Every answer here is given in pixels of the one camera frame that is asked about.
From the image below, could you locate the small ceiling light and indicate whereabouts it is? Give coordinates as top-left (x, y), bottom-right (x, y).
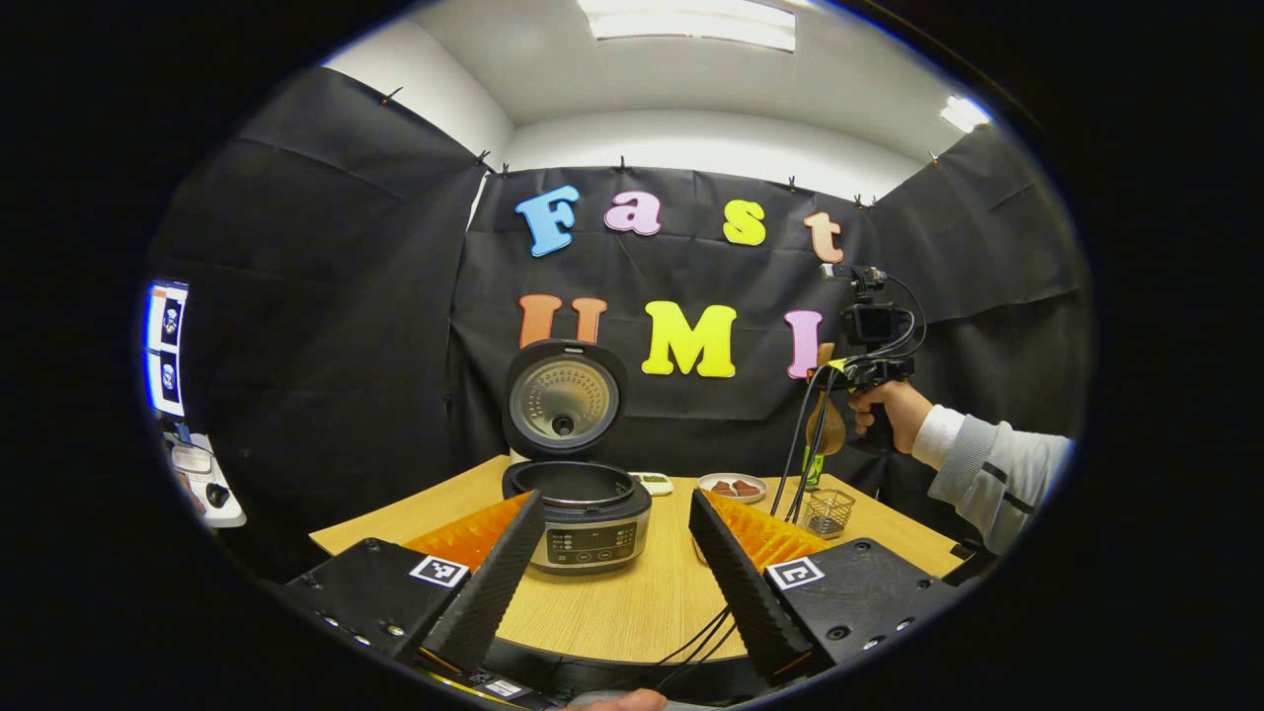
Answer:
top-left (938, 96), bottom-right (991, 134)

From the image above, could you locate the large ceiling light panel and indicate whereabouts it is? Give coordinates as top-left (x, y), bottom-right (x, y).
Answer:
top-left (578, 0), bottom-right (799, 52)

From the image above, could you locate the wooden spoon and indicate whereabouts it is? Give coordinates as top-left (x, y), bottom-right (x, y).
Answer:
top-left (805, 341), bottom-right (848, 457)

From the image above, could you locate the metal wire chopstick holder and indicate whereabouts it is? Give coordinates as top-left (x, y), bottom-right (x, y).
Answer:
top-left (798, 488), bottom-right (856, 539)

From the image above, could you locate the dark grey rice cooker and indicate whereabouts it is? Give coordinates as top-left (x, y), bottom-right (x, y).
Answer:
top-left (501, 339), bottom-right (655, 576)

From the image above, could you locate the white side desk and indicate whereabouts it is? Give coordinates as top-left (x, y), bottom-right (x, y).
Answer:
top-left (163, 432), bottom-right (248, 529)

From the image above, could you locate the black backdrop cloth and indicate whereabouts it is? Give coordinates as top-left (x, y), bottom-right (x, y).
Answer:
top-left (148, 67), bottom-right (1092, 584)

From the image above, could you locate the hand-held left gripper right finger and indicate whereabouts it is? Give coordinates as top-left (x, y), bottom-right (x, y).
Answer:
top-left (688, 487), bottom-right (979, 689)

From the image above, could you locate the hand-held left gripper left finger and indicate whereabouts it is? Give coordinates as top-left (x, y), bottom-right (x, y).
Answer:
top-left (265, 491), bottom-right (547, 682)

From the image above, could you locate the black cable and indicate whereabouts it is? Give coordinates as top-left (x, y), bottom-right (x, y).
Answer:
top-left (768, 365), bottom-right (840, 521)
top-left (592, 604), bottom-right (737, 692)

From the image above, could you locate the white round plate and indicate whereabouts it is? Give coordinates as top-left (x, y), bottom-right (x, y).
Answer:
top-left (697, 472), bottom-right (769, 505)

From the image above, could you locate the computer monitor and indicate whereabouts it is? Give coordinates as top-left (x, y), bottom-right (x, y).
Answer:
top-left (145, 281), bottom-right (191, 419)

